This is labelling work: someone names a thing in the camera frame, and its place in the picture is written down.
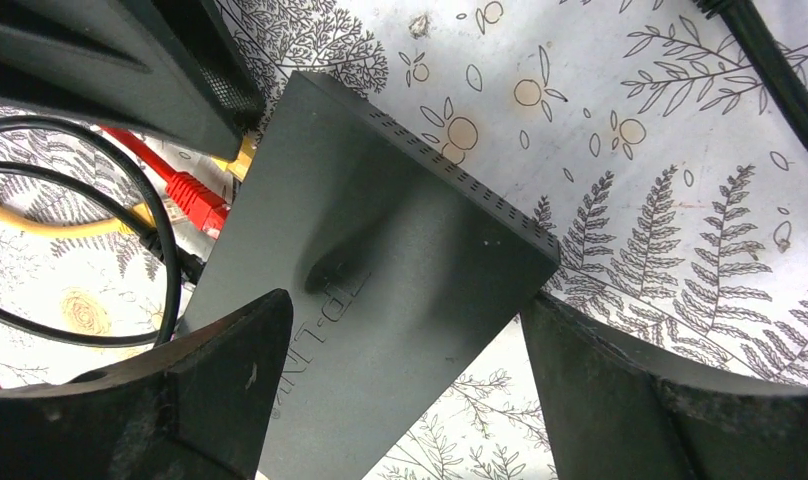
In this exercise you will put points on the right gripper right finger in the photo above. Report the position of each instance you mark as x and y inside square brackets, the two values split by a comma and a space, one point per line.
[616, 407]

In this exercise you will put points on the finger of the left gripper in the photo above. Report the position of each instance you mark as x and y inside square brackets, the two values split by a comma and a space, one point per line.
[169, 69]

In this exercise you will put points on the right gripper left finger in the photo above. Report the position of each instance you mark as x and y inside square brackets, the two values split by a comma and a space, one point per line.
[197, 407]

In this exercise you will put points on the black router box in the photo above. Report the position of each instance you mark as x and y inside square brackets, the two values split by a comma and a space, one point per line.
[401, 266]

